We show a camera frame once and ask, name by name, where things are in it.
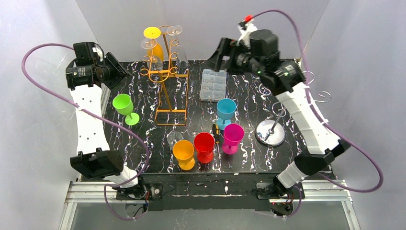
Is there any green plastic wine glass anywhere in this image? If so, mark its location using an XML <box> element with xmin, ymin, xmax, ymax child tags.
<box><xmin>112</xmin><ymin>94</ymin><xmax>140</xmax><ymax>126</ymax></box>

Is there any clear wine glass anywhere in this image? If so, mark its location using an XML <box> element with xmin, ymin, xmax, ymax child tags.
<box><xmin>167</xmin><ymin>25</ymin><xmax>189</xmax><ymax>69</ymax></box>
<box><xmin>141</xmin><ymin>38</ymin><xmax>164</xmax><ymax>70</ymax></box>

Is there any blue plastic wine glass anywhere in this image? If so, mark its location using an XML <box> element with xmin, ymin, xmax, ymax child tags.
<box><xmin>216</xmin><ymin>98</ymin><xmax>237</xmax><ymax>130</ymax></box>

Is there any gold wire glass rack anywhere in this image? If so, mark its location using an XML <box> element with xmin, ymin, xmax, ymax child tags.
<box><xmin>140</xmin><ymin>25</ymin><xmax>189</xmax><ymax>126</ymax></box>

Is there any magenta plastic wine glass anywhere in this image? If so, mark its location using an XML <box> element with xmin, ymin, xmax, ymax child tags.
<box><xmin>222</xmin><ymin>123</ymin><xmax>245</xmax><ymax>155</ymax></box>

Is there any red plastic wine glass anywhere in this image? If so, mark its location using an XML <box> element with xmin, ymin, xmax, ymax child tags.
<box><xmin>193</xmin><ymin>132</ymin><xmax>215</xmax><ymax>164</ymax></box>

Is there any clear tumbler glass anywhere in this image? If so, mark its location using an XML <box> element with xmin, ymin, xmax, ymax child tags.
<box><xmin>187</xmin><ymin>124</ymin><xmax>203</xmax><ymax>140</ymax></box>
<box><xmin>167</xmin><ymin>131</ymin><xmax>184</xmax><ymax>150</ymax></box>

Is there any orange plastic wine glass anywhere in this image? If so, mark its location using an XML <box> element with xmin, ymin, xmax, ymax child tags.
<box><xmin>173</xmin><ymin>140</ymin><xmax>195</xmax><ymax>171</ymax></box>

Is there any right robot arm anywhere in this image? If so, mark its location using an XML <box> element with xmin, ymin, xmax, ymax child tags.
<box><xmin>207</xmin><ymin>29</ymin><xmax>350</xmax><ymax>196</ymax></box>

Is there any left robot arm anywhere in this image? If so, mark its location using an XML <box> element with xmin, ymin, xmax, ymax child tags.
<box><xmin>66</xmin><ymin>42</ymin><xmax>138</xmax><ymax>188</ymax></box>

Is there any yellow foot orange glass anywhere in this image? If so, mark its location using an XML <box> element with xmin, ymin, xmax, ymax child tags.
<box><xmin>143</xmin><ymin>26</ymin><xmax>165</xmax><ymax>64</ymax></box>

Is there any clear plastic compartment box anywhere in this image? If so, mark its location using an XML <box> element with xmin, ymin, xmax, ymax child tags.
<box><xmin>199</xmin><ymin>69</ymin><xmax>227</xmax><ymax>102</ymax></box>

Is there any yellow black screwdriver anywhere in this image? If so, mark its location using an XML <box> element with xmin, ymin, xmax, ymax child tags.
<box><xmin>212</xmin><ymin>123</ymin><xmax>221</xmax><ymax>163</ymax></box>

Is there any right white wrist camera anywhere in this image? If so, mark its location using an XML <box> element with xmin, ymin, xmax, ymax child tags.
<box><xmin>238</xmin><ymin>15</ymin><xmax>258</xmax><ymax>48</ymax></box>

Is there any silver wire glass stand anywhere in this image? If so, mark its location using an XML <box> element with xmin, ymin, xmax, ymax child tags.
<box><xmin>255</xmin><ymin>70</ymin><xmax>332</xmax><ymax>147</ymax></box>

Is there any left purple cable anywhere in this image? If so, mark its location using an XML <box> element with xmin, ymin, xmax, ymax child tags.
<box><xmin>21</xmin><ymin>43</ymin><xmax>150</xmax><ymax>221</ymax></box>

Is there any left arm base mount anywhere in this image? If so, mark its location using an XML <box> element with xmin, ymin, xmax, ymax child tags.
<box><xmin>115</xmin><ymin>183</ymin><xmax>163</xmax><ymax>218</ymax></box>

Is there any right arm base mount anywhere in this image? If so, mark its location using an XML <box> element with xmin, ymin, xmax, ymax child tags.
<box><xmin>251</xmin><ymin>183</ymin><xmax>305</xmax><ymax>219</ymax></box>

